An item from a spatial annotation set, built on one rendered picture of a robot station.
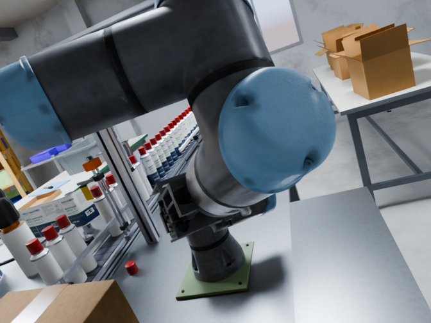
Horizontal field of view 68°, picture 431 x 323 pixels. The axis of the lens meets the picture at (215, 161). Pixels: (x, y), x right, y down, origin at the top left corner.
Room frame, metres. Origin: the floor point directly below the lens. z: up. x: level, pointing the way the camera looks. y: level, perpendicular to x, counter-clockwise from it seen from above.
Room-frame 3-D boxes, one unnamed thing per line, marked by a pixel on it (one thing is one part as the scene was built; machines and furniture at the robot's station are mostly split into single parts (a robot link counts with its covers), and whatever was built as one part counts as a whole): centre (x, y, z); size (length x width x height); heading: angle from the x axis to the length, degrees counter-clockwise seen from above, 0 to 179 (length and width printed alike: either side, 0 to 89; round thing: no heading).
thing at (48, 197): (2.37, 1.39, 0.82); 0.34 x 0.24 x 0.04; 167
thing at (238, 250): (0.78, 0.09, 0.89); 0.15 x 0.15 x 0.10
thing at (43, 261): (0.83, 0.55, 0.98); 0.05 x 0.05 x 0.20
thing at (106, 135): (1.07, 0.31, 1.16); 0.04 x 0.04 x 0.67; 72
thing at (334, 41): (2.82, -1.44, 0.97); 0.45 x 0.44 x 0.37; 74
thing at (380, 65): (2.03, -1.21, 0.97); 0.51 x 0.42 x 0.37; 77
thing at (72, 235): (0.94, 0.51, 0.98); 0.05 x 0.05 x 0.20
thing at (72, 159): (3.25, 1.14, 0.91); 0.60 x 0.40 x 0.22; 165
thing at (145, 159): (1.54, 0.32, 0.98); 0.05 x 0.05 x 0.20
